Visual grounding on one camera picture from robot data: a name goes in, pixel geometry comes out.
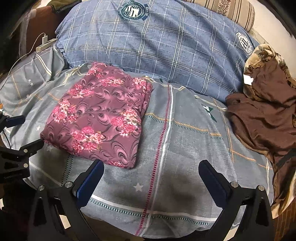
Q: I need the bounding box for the white charger with cable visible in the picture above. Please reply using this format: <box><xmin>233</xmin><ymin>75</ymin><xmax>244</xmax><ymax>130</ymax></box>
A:
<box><xmin>6</xmin><ymin>33</ymin><xmax>57</xmax><ymax>78</ymax></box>

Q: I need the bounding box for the brown garment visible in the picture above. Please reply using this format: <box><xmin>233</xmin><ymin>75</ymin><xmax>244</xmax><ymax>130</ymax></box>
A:
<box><xmin>226</xmin><ymin>44</ymin><xmax>295</xmax><ymax>216</ymax></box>

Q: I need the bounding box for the pink floral garment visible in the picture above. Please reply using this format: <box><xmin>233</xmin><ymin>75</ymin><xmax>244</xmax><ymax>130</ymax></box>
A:
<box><xmin>40</xmin><ymin>62</ymin><xmax>152</xmax><ymax>169</ymax></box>

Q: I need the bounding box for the blue plaid pillow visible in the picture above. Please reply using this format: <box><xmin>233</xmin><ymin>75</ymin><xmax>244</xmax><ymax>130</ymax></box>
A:
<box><xmin>56</xmin><ymin>1</ymin><xmax>258</xmax><ymax>102</ymax></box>

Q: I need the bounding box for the olive green cloth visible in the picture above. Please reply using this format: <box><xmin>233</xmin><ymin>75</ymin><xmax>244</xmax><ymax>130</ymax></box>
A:
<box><xmin>47</xmin><ymin>0</ymin><xmax>82</xmax><ymax>13</ymax></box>

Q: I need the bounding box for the dark clothes pile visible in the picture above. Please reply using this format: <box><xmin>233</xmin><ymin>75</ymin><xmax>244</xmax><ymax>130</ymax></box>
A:
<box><xmin>4</xmin><ymin>6</ymin><xmax>62</xmax><ymax>60</ymax></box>

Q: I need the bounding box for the striped beige pillow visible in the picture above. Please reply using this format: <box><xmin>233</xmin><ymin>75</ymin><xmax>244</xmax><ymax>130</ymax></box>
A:
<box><xmin>187</xmin><ymin>0</ymin><xmax>255</xmax><ymax>32</ymax></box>

